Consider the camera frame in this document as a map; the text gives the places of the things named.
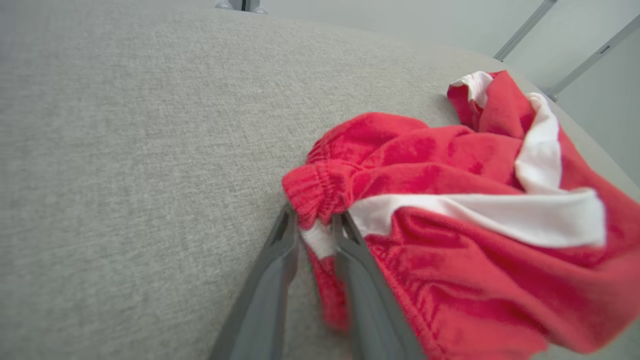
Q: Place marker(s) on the red garment with white trim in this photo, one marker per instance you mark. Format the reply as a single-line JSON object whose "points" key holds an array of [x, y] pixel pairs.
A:
{"points": [[450, 165]]}

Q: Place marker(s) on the grey fabric sofa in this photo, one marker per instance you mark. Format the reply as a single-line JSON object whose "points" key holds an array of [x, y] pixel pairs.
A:
{"points": [[150, 175]]}

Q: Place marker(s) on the grey metal double post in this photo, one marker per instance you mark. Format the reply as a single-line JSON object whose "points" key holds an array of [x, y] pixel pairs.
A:
{"points": [[227, 5]]}

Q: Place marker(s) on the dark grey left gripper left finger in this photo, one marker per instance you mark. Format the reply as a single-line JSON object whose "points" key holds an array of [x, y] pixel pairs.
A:
{"points": [[260, 320]]}

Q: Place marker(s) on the wide pale frame bar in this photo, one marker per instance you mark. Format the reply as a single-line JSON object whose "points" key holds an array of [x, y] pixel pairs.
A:
{"points": [[595, 55]]}

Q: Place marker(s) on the thin pale frame bar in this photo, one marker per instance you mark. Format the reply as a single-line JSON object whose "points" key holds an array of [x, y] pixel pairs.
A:
{"points": [[525, 30]]}

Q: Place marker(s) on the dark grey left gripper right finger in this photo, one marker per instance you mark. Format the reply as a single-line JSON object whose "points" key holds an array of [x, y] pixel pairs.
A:
{"points": [[372, 320]]}

